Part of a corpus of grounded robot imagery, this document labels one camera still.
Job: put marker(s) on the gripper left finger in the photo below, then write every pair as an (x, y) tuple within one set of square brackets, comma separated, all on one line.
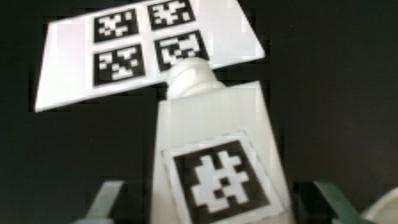
[(99, 213)]

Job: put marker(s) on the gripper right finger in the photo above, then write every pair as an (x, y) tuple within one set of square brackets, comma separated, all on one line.
[(337, 207)]

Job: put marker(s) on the white stool leg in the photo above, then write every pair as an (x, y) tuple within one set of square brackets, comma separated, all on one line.
[(220, 184)]

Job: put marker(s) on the white marker sheet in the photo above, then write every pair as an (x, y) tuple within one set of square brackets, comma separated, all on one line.
[(113, 48)]

